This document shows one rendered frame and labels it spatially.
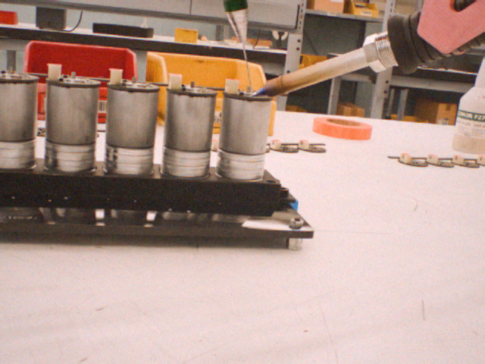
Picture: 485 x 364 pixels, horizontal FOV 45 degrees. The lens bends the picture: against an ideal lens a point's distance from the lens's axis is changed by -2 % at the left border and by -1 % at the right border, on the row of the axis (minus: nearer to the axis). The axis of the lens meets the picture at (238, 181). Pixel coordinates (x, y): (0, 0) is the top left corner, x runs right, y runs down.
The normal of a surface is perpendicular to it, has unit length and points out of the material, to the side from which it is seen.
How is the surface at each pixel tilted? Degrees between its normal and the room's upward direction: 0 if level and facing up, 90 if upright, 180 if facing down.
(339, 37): 90
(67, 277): 0
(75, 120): 90
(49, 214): 0
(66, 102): 90
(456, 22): 98
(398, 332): 0
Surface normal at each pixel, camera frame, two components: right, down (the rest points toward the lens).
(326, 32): 0.18, 0.27
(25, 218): 0.11, -0.96
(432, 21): -0.61, 0.28
